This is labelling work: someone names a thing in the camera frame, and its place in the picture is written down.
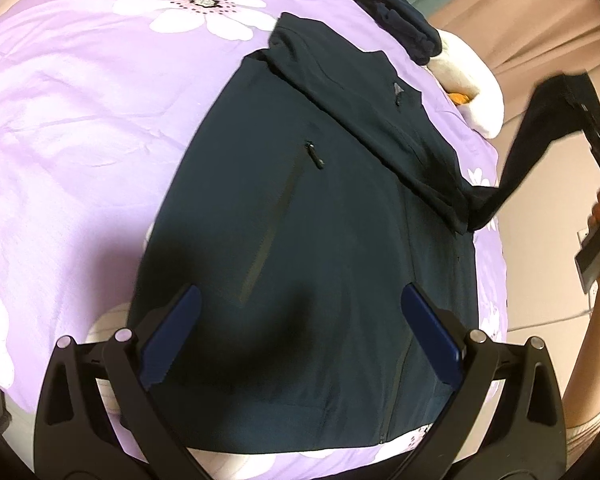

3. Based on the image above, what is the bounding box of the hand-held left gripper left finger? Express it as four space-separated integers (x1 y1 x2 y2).
35 284 207 480

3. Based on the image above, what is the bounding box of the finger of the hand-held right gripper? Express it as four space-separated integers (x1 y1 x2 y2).
562 73 600 117

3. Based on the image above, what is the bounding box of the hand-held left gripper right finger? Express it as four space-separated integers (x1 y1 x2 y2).
394 281 567 480

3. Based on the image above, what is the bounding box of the dark teal zip jacket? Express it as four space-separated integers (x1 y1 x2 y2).
122 11 593 462

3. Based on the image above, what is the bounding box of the beige curtain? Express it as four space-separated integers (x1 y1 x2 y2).
420 0 600 171

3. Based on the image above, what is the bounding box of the white plush toy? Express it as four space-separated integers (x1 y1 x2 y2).
425 29 506 140

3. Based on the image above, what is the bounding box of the person's leg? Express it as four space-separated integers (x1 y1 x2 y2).
562 329 600 467

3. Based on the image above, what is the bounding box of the folded navy garment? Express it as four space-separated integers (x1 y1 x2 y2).
349 0 446 67

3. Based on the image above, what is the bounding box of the purple floral bedsheet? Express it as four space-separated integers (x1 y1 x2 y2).
0 0 512 480

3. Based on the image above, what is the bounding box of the white cable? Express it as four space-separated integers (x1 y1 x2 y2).
506 309 600 334

